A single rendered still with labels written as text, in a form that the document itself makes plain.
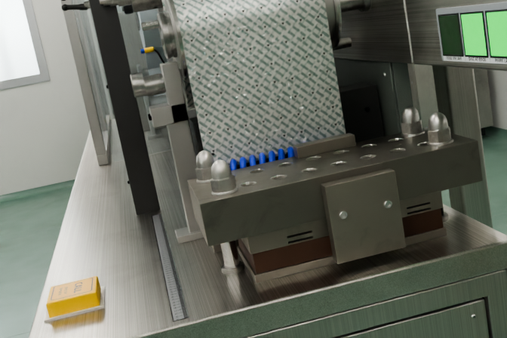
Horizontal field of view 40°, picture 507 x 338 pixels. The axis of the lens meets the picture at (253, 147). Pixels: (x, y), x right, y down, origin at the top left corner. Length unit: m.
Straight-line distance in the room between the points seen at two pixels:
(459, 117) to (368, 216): 0.48
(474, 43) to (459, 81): 0.48
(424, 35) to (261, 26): 0.25
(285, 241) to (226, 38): 0.34
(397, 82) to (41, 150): 5.75
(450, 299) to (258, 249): 0.27
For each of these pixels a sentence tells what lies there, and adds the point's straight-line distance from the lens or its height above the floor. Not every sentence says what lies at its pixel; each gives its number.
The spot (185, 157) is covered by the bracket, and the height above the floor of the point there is 1.04.
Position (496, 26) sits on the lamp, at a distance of 0.84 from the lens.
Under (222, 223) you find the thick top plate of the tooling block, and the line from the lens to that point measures 0.92.
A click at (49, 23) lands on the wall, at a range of 6.66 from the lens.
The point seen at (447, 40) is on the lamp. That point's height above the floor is 1.18.
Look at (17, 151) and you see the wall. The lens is 6.78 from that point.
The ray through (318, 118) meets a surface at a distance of 1.13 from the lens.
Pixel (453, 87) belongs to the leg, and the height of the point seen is 1.06.
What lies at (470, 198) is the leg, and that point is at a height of 0.84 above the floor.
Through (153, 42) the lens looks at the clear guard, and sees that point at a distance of 2.11.
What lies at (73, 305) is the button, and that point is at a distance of 1.01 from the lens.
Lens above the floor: 1.25
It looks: 11 degrees down
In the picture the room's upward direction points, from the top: 11 degrees counter-clockwise
